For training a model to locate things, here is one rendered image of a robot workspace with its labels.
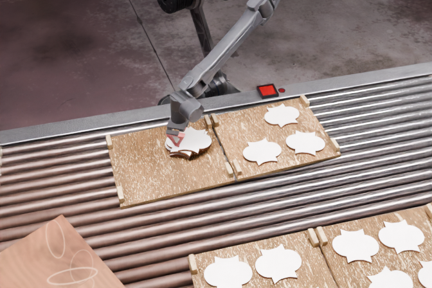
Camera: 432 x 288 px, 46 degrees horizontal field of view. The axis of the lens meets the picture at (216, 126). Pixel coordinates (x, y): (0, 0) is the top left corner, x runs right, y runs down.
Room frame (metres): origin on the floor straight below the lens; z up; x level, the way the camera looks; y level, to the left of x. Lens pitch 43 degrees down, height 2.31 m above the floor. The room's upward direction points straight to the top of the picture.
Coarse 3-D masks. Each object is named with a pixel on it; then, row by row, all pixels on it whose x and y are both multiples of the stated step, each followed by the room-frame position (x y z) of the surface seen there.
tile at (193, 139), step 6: (186, 132) 1.38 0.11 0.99; (192, 132) 1.38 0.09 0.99; (198, 132) 1.38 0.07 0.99; (204, 132) 1.39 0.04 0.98; (174, 138) 1.35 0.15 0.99; (186, 138) 1.35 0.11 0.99; (192, 138) 1.35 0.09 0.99; (198, 138) 1.35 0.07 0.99; (204, 138) 1.35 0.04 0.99; (210, 138) 1.35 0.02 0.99; (180, 144) 1.32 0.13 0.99; (186, 144) 1.32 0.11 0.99; (192, 144) 1.32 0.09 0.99; (198, 144) 1.32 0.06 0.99; (204, 144) 1.32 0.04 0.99; (210, 144) 1.32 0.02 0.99; (180, 150) 1.29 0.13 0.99; (186, 150) 1.30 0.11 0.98; (192, 150) 1.29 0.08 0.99; (198, 150) 1.29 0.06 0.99
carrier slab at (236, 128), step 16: (240, 112) 1.56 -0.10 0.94; (256, 112) 1.56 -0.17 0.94; (304, 112) 1.56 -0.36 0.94; (224, 128) 1.47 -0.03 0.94; (240, 128) 1.47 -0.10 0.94; (256, 128) 1.47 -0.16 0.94; (272, 128) 1.47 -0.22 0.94; (288, 128) 1.47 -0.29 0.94; (304, 128) 1.47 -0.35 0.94; (320, 128) 1.47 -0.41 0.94; (224, 144) 1.38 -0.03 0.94; (240, 144) 1.38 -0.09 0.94; (240, 160) 1.29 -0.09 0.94; (288, 160) 1.29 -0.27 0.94; (304, 160) 1.29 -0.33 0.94; (320, 160) 1.30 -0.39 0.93; (240, 176) 1.21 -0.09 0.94; (256, 176) 1.22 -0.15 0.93
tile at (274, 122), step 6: (270, 108) 1.57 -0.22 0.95; (276, 108) 1.57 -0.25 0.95; (282, 108) 1.57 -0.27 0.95; (288, 108) 1.57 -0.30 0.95; (294, 108) 1.57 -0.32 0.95; (270, 114) 1.53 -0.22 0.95; (276, 114) 1.53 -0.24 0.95; (282, 114) 1.53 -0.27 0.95; (288, 114) 1.53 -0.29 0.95; (294, 114) 1.53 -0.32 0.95; (270, 120) 1.50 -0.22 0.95; (276, 120) 1.50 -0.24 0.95; (282, 120) 1.50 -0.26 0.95; (288, 120) 1.50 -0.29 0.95; (294, 120) 1.50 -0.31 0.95; (282, 126) 1.47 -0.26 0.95
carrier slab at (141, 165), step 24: (120, 144) 1.38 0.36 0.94; (144, 144) 1.38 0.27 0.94; (216, 144) 1.38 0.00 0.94; (120, 168) 1.25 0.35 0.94; (144, 168) 1.25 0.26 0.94; (168, 168) 1.25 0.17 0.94; (192, 168) 1.25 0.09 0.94; (216, 168) 1.25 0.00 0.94; (144, 192) 1.14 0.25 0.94; (168, 192) 1.14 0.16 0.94; (192, 192) 1.15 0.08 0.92
